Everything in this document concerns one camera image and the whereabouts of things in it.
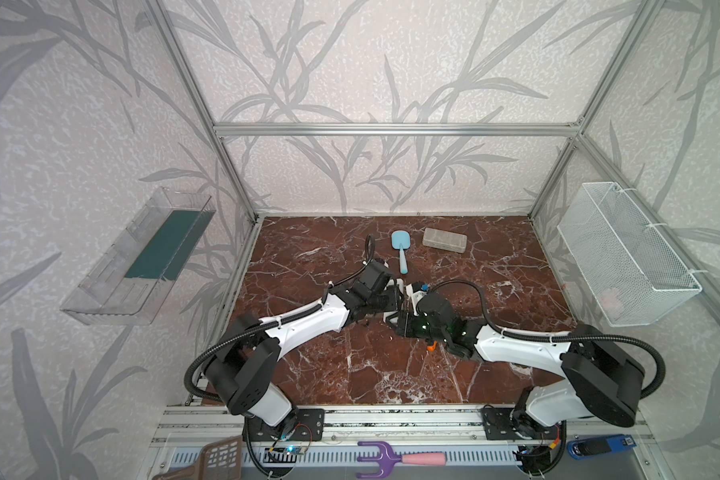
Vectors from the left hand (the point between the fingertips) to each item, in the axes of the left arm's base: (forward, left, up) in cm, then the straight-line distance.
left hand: (404, 291), depth 85 cm
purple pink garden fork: (-38, +4, -10) cm, 40 cm away
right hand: (-5, +4, -2) cm, 7 cm away
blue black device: (-36, -44, -10) cm, 58 cm away
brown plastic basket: (-39, +44, -11) cm, 60 cm away
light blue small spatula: (+29, -1, -13) cm, 32 cm away
